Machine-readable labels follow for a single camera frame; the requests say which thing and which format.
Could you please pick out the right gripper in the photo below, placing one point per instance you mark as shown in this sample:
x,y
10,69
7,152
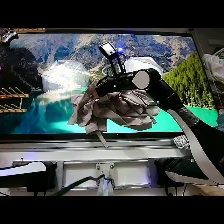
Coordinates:
x,y
107,85

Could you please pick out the grey garment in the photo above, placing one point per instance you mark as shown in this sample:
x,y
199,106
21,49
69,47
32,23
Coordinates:
x,y
113,111

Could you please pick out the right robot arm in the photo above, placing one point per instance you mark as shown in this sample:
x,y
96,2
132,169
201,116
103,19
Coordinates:
x,y
170,96

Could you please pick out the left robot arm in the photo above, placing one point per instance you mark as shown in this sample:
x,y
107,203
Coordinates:
x,y
23,173

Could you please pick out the heap of clothes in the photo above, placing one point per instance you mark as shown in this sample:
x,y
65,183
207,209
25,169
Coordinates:
x,y
215,66

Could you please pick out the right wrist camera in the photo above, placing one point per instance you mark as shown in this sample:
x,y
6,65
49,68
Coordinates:
x,y
111,55

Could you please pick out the silver frame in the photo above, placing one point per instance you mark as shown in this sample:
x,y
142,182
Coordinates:
x,y
100,155

